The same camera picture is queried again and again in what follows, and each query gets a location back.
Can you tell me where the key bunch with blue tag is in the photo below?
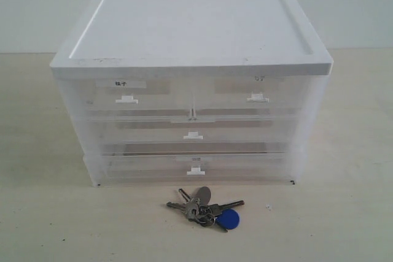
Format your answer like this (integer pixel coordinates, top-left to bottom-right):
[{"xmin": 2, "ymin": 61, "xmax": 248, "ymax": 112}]
[{"xmin": 166, "ymin": 187, "xmax": 245, "ymax": 232}]

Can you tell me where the white translucent drawer cabinet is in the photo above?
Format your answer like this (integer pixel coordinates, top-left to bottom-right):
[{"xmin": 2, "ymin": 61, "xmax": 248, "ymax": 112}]
[{"xmin": 50, "ymin": 0, "xmax": 333, "ymax": 184}]

